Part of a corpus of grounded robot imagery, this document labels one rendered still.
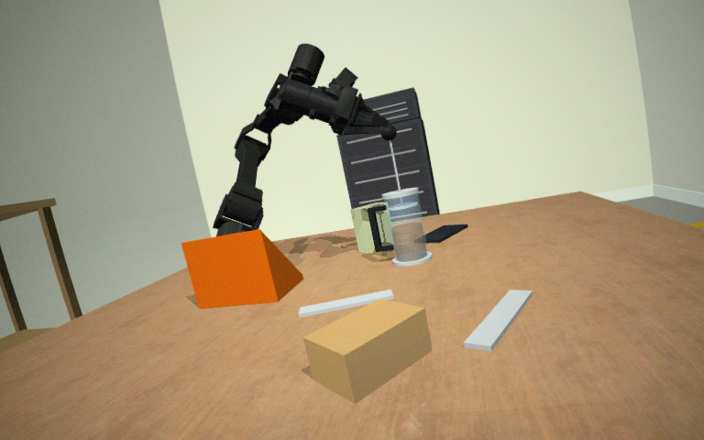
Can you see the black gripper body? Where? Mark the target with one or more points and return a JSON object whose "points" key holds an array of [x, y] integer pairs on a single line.
{"points": [[334, 111]]}

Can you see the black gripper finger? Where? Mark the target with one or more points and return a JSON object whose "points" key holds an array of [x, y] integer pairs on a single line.
{"points": [[363, 116], [354, 130]]}

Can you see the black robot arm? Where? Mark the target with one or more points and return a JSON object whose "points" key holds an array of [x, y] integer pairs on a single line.
{"points": [[284, 105]]}

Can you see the glass french press with black knob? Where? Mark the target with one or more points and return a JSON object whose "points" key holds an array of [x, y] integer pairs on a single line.
{"points": [[405, 218]]}

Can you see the light grey flat bar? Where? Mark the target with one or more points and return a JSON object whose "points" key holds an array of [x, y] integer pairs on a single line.
{"points": [[325, 307], [488, 334]]}

